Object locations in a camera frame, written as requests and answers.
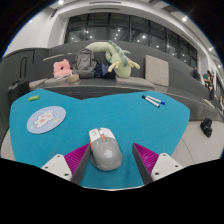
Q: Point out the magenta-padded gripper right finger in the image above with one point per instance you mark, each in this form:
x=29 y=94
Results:
x=165 y=165

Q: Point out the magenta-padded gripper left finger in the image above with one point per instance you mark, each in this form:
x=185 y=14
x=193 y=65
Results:
x=56 y=165

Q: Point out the grey white computer mouse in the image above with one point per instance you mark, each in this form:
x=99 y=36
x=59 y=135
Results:
x=106 y=151

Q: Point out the round light-blue cloud mouse pad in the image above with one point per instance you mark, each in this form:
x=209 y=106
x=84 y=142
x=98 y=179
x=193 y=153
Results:
x=46 y=120

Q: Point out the black bag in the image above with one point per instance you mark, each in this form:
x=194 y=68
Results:
x=206 y=127

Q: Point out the white marker with blue cap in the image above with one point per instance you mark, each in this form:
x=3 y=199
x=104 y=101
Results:
x=156 y=100

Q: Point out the small green eraser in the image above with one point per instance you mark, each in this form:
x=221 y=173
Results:
x=33 y=98

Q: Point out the grey flat seat cushion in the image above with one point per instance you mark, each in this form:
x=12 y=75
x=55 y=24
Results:
x=55 y=80
x=135 y=82
x=37 y=84

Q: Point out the black suitcase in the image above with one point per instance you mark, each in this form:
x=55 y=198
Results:
x=17 y=90

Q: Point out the brown straw hat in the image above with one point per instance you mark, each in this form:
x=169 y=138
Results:
x=73 y=78

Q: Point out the person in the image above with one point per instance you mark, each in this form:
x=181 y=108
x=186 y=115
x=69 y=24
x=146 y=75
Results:
x=196 y=73
x=208 y=81

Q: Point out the large beige square cushion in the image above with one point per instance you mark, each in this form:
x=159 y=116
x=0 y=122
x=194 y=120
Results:
x=156 y=70

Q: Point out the pink plush cushion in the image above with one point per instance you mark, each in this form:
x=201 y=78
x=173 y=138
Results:
x=62 y=68

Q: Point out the dark blue bag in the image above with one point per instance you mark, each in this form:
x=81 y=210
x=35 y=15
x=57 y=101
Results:
x=103 y=70

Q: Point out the grey backpack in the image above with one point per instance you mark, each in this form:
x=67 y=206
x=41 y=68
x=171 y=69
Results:
x=84 y=63

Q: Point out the green dragon plush toy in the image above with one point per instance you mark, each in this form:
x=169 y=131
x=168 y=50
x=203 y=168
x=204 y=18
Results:
x=123 y=66

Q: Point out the grey stepped bench seating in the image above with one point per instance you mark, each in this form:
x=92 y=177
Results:
x=140 y=49

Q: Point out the ceiling lights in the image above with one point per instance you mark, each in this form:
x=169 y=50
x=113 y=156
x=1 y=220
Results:
x=184 y=19

